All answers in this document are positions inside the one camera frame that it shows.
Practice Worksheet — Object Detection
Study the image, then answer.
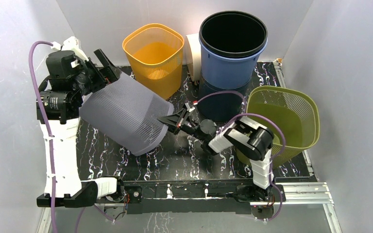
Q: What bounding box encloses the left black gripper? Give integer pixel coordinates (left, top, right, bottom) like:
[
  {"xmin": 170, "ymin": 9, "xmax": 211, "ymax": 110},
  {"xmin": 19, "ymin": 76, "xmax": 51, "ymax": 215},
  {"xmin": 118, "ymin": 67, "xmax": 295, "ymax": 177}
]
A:
[{"xmin": 73, "ymin": 50, "xmax": 123, "ymax": 96}]

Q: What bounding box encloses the grey mesh waste basket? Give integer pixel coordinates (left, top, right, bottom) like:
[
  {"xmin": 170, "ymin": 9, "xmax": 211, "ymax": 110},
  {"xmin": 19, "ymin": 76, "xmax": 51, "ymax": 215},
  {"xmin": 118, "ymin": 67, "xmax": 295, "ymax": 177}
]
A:
[{"xmin": 79, "ymin": 73, "xmax": 174, "ymax": 156}]

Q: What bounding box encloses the orange mesh waste basket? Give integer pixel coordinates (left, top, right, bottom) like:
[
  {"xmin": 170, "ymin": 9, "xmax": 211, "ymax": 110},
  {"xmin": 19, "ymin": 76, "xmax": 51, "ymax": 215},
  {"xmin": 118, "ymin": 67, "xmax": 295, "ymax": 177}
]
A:
[{"xmin": 122, "ymin": 23, "xmax": 185, "ymax": 100}]

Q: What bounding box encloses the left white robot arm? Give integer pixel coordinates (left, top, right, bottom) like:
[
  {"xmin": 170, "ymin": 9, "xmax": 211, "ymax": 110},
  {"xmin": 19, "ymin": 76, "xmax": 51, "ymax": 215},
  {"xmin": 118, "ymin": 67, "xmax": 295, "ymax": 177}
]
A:
[{"xmin": 36, "ymin": 49, "xmax": 126, "ymax": 208}]

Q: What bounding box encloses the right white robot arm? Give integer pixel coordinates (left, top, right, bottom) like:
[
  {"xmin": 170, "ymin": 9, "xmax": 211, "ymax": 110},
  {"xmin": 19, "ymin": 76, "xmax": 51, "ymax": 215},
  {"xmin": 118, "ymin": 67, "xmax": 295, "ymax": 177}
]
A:
[{"xmin": 158, "ymin": 109, "xmax": 282, "ymax": 202}]

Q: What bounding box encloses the white curved plastic object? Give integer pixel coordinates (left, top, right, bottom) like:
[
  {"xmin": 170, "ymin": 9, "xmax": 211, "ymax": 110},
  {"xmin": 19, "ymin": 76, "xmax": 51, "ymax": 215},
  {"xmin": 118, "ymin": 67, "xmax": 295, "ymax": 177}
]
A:
[{"xmin": 185, "ymin": 33, "xmax": 201, "ymax": 82}]

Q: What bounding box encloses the blue plastic bin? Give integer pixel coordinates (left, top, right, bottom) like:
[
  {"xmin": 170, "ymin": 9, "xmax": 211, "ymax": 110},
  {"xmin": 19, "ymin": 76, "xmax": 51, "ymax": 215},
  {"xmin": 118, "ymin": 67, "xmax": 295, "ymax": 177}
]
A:
[{"xmin": 198, "ymin": 39, "xmax": 267, "ymax": 122}]

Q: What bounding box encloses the olive green mesh basket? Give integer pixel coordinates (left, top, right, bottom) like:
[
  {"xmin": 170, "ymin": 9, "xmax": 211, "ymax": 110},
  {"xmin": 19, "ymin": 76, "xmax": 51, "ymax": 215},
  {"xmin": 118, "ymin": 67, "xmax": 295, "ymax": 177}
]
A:
[{"xmin": 246, "ymin": 85, "xmax": 320, "ymax": 168}]

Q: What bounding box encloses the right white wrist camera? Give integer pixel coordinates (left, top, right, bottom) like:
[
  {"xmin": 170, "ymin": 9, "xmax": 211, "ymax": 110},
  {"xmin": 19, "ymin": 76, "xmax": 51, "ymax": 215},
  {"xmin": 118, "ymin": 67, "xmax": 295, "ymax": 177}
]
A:
[{"xmin": 184, "ymin": 101, "xmax": 198, "ymax": 113}]

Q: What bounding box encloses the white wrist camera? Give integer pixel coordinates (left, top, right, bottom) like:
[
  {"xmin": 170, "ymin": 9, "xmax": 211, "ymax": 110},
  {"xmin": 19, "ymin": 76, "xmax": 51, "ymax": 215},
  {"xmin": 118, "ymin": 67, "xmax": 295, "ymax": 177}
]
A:
[
  {"xmin": 51, "ymin": 36, "xmax": 89, "ymax": 61},
  {"xmin": 184, "ymin": 101, "xmax": 198, "ymax": 113}
]

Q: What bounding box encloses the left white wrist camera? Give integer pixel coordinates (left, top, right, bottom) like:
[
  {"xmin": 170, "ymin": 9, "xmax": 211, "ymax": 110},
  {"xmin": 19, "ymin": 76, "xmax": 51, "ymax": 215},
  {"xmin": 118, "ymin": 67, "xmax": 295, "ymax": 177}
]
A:
[{"xmin": 51, "ymin": 36, "xmax": 89, "ymax": 61}]

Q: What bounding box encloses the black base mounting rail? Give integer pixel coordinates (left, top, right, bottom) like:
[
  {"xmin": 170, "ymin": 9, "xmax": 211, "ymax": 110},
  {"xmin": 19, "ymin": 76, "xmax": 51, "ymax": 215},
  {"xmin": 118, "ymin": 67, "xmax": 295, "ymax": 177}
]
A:
[{"xmin": 123, "ymin": 179, "xmax": 271, "ymax": 214}]

